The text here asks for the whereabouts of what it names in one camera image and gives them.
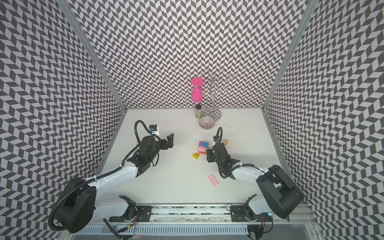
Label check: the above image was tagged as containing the chrome wire stand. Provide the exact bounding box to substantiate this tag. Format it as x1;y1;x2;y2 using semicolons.
201;67;234;122

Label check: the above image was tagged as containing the natural wood block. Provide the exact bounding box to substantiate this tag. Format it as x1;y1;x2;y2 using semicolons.
223;139;229;147

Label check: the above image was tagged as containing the metal base rail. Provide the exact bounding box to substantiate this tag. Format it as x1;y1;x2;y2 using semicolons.
68;203;316;236

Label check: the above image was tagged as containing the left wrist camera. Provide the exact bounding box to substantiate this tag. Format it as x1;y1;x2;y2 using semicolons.
149;125;160;139

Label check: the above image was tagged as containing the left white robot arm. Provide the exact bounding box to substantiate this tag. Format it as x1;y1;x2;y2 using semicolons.
48;134;174;233

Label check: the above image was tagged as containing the left corner metal post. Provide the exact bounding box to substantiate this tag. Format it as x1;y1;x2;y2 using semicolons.
56;0;127;112

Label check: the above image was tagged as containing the glass spice jar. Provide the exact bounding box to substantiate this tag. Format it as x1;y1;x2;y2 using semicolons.
195;104;204;120

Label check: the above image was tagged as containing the right corner metal post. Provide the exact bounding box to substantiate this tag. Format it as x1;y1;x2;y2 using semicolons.
262;0;319;113

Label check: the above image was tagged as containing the striped ceramic bowl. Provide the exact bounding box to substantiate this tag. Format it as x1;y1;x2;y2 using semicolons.
199;116;215;130

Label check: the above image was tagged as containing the corner metal post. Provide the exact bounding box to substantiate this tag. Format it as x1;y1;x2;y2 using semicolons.
56;0;127;112
262;0;319;113

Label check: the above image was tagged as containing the pink lamp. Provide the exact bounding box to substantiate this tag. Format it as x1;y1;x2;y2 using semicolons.
191;78;204;103

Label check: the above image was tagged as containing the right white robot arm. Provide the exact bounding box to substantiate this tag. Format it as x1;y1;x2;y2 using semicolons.
206;143;304;221

